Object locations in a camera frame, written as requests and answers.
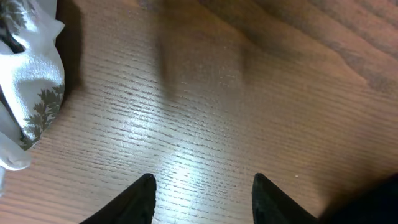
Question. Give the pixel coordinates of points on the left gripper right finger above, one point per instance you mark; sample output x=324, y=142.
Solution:
x=270, y=205

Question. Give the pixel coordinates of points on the black t-shirt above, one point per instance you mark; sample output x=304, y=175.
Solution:
x=376, y=205

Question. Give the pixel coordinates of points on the white patterned folded cloth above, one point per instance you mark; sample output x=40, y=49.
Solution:
x=32, y=77

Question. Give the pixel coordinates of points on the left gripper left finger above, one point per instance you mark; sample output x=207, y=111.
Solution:
x=135, y=205

